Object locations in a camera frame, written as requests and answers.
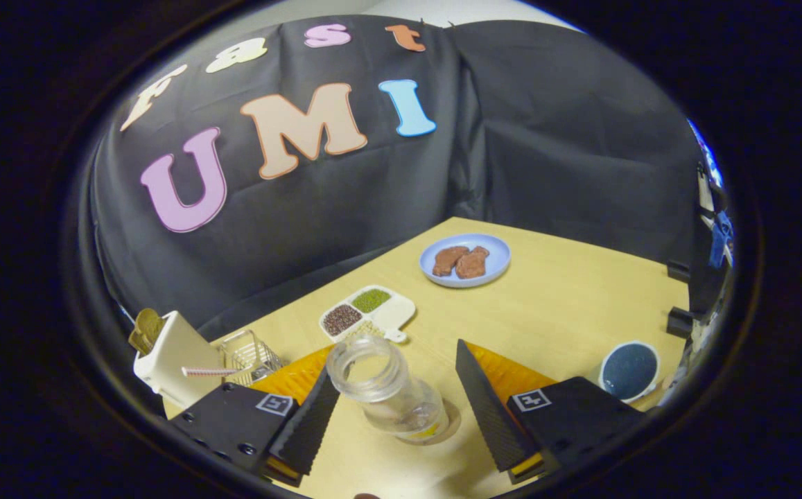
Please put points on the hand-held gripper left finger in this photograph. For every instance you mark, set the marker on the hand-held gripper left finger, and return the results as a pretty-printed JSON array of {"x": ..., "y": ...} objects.
[{"x": 303, "y": 430}]

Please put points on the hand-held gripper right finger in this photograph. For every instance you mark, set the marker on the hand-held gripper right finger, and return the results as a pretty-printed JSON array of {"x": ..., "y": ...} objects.
[{"x": 487, "y": 409}]

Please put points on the clear glass juice bottle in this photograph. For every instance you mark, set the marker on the clear glass juice bottle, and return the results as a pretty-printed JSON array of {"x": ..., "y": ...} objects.
[{"x": 390, "y": 398}]

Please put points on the brown beans pile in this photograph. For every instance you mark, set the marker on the brown beans pile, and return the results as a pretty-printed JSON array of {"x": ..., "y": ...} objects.
[{"x": 341, "y": 319}]

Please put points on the wooden table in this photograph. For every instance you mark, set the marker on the wooden table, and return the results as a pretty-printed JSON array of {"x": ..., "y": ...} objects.
[{"x": 567, "y": 305}]

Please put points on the white divided dish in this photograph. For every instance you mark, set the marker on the white divided dish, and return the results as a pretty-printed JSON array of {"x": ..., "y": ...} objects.
[{"x": 397, "y": 312}]

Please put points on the brown meat piece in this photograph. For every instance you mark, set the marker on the brown meat piece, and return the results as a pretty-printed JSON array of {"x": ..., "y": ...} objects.
[
  {"x": 473, "y": 265},
  {"x": 447, "y": 260}
]

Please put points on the green beans pile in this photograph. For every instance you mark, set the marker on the green beans pile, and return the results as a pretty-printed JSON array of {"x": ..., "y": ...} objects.
[{"x": 371, "y": 300}]

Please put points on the light blue plate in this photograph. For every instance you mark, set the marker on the light blue plate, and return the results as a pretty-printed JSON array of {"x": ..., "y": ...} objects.
[{"x": 498, "y": 260}]

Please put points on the white toaster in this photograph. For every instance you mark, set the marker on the white toaster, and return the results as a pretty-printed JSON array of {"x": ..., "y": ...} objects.
[{"x": 172, "y": 353}]

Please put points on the golden brown toast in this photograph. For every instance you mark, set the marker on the golden brown toast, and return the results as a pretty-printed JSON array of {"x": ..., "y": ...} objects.
[{"x": 145, "y": 329}]

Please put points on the black table clamp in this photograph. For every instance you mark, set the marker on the black table clamp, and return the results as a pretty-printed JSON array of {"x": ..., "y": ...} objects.
[
  {"x": 680, "y": 323},
  {"x": 678, "y": 270}
]

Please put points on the black backdrop cloth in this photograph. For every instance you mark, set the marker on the black backdrop cloth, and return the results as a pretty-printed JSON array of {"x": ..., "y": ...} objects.
[{"x": 345, "y": 208}]

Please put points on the blue plastic clip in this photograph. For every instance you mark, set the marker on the blue plastic clip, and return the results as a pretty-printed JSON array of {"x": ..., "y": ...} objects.
[{"x": 719, "y": 239}]

